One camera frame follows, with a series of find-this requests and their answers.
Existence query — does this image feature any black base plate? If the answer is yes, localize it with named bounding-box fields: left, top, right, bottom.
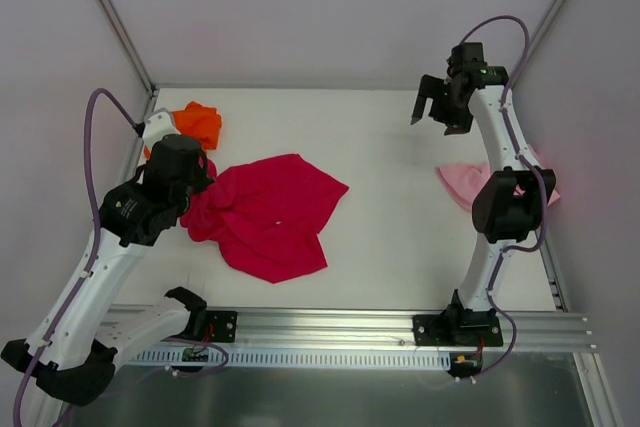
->
left=204, top=310, right=238, bottom=344
left=412, top=312, right=504, bottom=347

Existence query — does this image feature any orange t shirt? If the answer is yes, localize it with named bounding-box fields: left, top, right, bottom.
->
left=143, top=101, right=222, bottom=159

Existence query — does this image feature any right aluminium frame post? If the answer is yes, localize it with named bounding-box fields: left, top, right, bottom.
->
left=512, top=0, right=569, bottom=87

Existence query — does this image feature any white slotted cable duct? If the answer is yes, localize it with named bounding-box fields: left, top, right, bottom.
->
left=128, top=345, right=451, bottom=371

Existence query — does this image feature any aluminium frame post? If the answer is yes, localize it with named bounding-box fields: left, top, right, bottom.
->
left=95, top=0, right=156, bottom=96
left=512, top=0, right=569, bottom=87

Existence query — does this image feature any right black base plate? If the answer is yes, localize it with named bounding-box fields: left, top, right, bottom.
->
left=412, top=312, right=504, bottom=347

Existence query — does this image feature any red t shirt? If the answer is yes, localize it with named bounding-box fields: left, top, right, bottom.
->
left=180, top=154, right=349, bottom=284

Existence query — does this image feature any pink t shirt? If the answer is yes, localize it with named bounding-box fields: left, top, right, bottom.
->
left=434, top=146, right=562, bottom=213

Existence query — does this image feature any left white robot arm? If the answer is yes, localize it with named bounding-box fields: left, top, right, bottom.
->
left=1, top=134, right=213, bottom=406

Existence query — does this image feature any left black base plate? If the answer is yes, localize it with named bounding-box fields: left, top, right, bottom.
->
left=204, top=310, right=238, bottom=344

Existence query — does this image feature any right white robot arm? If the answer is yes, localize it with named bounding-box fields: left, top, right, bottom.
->
left=411, top=62, right=556, bottom=347

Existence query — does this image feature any aluminium mounting rail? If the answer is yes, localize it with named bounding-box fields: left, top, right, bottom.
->
left=221, top=307, right=598, bottom=353

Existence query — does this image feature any left aluminium frame post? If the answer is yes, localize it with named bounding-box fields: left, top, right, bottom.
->
left=95, top=0, right=156, bottom=96

